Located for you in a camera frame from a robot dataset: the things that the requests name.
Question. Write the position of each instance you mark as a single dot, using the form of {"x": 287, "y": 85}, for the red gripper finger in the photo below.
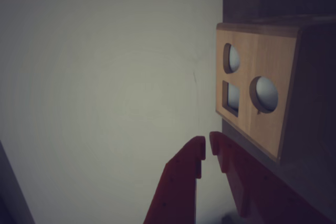
{"x": 178, "y": 182}
{"x": 249, "y": 182}

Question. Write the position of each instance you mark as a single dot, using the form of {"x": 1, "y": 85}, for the wooden shape sorter box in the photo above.
{"x": 257, "y": 82}

